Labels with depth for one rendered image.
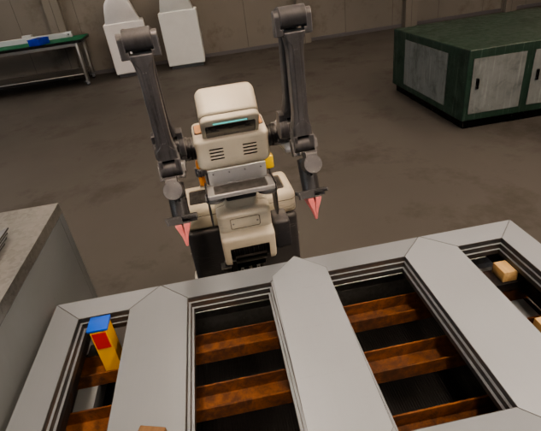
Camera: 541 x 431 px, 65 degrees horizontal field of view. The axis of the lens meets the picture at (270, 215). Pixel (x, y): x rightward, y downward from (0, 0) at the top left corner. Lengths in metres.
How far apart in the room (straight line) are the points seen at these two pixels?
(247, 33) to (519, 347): 10.10
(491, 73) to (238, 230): 3.67
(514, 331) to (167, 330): 0.92
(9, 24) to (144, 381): 10.44
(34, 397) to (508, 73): 4.70
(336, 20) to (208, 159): 9.88
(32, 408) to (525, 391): 1.15
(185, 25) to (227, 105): 8.30
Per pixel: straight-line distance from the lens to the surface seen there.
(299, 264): 1.43
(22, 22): 11.19
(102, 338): 1.39
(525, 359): 1.22
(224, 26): 10.77
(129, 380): 1.22
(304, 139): 1.40
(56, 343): 1.42
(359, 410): 1.05
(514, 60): 5.04
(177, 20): 9.77
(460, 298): 1.33
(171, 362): 1.21
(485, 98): 4.99
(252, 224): 1.75
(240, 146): 1.59
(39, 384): 1.33
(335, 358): 1.14
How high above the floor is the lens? 1.73
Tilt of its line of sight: 30 degrees down
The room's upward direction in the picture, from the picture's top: 8 degrees counter-clockwise
